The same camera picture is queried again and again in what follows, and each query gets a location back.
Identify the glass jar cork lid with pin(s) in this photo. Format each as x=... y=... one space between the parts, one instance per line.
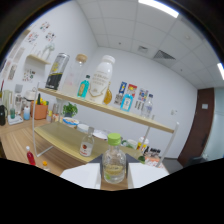
x=76 y=71

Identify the green potted plant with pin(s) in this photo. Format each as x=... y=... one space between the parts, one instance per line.
x=70 y=109

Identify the red wall poster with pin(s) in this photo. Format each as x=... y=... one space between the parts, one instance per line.
x=133 y=88

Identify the clear bottle red label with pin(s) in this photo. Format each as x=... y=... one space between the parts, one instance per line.
x=86 y=146

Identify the black kettle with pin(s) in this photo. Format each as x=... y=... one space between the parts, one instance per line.
x=3 y=116

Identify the two-tier wooden shelf rack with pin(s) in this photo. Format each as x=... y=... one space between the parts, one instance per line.
x=133 y=116

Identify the brown door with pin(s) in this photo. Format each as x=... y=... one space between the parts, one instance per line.
x=198 y=126

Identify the colourful wall sticker sheet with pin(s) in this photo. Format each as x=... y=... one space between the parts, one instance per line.
x=28 y=75

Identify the orange storage basket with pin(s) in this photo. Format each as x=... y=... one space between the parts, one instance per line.
x=40 y=111

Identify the large white bottle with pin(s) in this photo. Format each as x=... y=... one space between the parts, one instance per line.
x=101 y=80

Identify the teal small bottle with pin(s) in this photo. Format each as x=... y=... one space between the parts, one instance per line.
x=83 y=89

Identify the blue rim bowl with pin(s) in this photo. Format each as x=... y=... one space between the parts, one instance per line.
x=70 y=121

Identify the white wall switch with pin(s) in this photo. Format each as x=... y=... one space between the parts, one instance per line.
x=173 y=112

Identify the black armchair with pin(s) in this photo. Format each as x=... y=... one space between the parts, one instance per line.
x=197 y=161

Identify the amber round bottle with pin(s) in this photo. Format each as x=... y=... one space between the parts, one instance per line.
x=108 y=96

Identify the red liquid small bottle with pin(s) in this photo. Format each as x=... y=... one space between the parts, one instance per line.
x=31 y=158

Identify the colourful wall poster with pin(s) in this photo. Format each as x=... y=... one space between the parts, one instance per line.
x=143 y=94

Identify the clear small bottle dark cap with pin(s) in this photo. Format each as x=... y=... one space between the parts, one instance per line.
x=148 y=108

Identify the green measuring cup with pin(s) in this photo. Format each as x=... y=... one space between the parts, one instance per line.
x=12 y=114

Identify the square ceiling diffuser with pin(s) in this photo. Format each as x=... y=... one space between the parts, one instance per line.
x=142 y=49

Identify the patterned wide bowl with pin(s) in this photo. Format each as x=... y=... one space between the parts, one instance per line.
x=100 y=134

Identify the ceiling light panel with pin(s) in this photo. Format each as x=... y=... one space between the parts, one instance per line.
x=221 y=70
x=158 y=7

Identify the orange cap clear bottle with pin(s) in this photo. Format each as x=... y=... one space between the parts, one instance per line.
x=45 y=166

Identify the white figurine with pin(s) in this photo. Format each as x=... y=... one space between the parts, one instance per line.
x=48 y=51

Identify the white kitchen scale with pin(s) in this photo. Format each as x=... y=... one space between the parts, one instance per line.
x=15 y=120

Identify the ceiling air vent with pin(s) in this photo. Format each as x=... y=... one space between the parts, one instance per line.
x=164 y=55

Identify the green cap clear bottle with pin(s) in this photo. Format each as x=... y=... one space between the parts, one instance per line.
x=114 y=161

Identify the light blue small bottle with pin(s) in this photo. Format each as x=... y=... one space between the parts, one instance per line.
x=126 y=104

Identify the small dark spice jar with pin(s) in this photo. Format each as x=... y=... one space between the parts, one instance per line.
x=153 y=153
x=158 y=153
x=149 y=153

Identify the white bowl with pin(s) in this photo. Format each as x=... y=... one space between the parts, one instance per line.
x=82 y=127

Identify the blue wall poster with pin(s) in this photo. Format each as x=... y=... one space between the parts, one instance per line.
x=123 y=86

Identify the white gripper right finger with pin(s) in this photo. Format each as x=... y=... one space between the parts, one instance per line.
x=146 y=173

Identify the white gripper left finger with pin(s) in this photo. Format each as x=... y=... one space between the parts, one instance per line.
x=83 y=175

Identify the wooden wall shelf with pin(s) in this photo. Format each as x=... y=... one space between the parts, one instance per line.
x=38 y=59

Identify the orange printed menu sheet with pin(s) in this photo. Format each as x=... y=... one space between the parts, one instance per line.
x=155 y=162

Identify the black tall drink can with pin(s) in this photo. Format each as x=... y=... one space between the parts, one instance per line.
x=56 y=73

